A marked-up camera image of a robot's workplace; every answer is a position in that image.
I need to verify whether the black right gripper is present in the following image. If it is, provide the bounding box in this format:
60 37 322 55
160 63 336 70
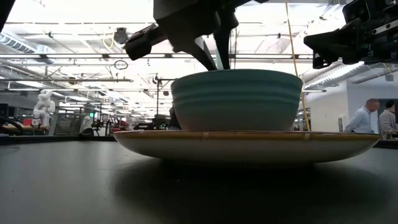
303 0 398 70

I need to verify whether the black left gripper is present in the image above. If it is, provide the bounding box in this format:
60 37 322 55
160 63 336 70
124 0 271 71

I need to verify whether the teal green ribbed bowl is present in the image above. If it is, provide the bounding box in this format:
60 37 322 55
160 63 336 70
170 68 304 132

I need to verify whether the black stand pole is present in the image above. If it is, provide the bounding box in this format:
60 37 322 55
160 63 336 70
155 77 175 119

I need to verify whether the person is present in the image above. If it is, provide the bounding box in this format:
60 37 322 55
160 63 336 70
378 100 398 140
344 98 381 134

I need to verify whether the dark background equipment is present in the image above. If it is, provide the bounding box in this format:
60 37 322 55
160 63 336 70
132 114 171 131

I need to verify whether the round red plate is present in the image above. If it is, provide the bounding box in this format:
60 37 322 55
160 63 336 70
112 129 382 165

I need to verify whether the long ceiling light strip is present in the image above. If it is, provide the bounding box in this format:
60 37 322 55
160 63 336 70
0 53 315 60

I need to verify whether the grey mesh chair back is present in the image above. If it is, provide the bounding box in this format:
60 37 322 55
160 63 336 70
49 113 85 137

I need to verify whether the white robot figure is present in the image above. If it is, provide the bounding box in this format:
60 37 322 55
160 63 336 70
32 89 57 128

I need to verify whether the brown wooden bar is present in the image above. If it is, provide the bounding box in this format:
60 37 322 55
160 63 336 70
0 124 50 132

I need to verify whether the silver ventilation duct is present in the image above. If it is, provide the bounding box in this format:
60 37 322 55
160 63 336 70
303 60 366 91

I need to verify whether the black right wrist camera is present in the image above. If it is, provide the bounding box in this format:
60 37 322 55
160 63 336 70
341 0 373 24

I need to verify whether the yellow cable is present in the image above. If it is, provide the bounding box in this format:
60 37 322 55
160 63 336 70
284 0 312 132

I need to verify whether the black ceiling cable reel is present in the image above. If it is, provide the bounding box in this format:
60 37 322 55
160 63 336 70
113 27 129 45

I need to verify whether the hanging black cable loop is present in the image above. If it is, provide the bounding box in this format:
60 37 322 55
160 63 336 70
113 59 129 71

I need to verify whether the black aluminium table frame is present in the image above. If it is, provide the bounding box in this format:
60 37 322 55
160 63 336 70
0 134 398 149

